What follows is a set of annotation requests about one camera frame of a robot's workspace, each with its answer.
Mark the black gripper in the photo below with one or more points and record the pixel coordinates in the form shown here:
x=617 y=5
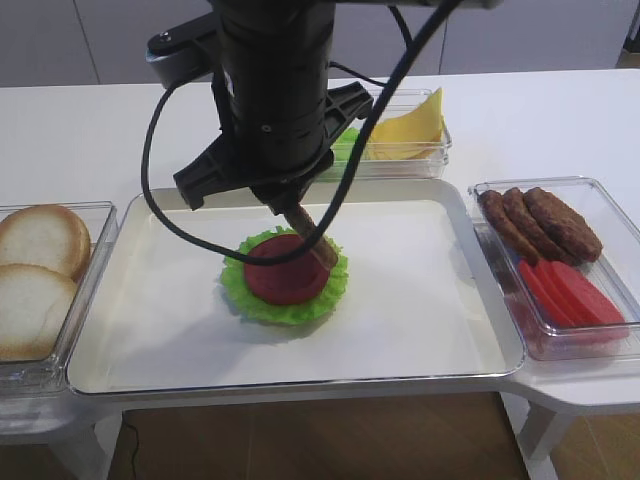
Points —
x=273 y=142

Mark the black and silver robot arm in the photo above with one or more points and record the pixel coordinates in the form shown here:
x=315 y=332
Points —
x=286 y=44

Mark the green lettuce leaves in container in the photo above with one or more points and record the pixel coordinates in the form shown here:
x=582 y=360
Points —
x=344 y=145

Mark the clear lettuce and cheese container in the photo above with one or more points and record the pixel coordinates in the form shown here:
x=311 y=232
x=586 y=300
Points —
x=431 y=166

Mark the yellow cheese slices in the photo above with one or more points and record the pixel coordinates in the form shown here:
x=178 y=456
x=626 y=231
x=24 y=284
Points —
x=411 y=135

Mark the green lettuce leaf on tray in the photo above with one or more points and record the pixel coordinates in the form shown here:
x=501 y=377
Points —
x=238 y=293

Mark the red tomato slice on tray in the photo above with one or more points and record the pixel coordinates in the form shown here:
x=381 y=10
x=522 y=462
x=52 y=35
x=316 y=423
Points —
x=291 y=283

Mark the white metal tray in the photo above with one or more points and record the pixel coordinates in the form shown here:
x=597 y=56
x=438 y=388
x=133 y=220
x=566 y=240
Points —
x=295 y=300

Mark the brown patty left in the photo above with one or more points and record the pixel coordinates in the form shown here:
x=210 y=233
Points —
x=492 y=205

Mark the white tray liner paper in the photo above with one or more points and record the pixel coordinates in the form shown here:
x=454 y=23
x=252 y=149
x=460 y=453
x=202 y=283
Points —
x=300 y=300

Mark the back bun half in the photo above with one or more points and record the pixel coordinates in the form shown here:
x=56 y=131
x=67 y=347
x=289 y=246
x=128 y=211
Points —
x=49 y=236

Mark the bun half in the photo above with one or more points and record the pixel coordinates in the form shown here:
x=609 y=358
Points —
x=49 y=236
x=35 y=302

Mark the red tomato slice back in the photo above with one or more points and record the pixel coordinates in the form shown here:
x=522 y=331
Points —
x=555 y=314

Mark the brown patty right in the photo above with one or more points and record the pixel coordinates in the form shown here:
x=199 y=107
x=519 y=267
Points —
x=567 y=228

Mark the brown patty middle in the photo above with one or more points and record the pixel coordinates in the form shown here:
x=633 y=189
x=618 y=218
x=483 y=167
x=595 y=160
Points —
x=518 y=213

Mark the front right bun half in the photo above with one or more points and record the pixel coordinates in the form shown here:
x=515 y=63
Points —
x=35 y=302

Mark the red tomato slice middle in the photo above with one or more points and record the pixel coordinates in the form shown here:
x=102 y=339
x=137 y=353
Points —
x=542 y=271

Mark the clear patty and tomato container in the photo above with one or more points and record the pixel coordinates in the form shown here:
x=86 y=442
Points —
x=615 y=273

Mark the clear plastic bun container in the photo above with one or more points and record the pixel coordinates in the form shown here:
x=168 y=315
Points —
x=46 y=375

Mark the red tomato slice front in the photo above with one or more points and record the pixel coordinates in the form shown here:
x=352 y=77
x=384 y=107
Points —
x=593 y=307

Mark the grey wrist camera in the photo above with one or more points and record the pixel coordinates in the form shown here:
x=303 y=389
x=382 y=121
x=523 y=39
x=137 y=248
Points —
x=187 y=52

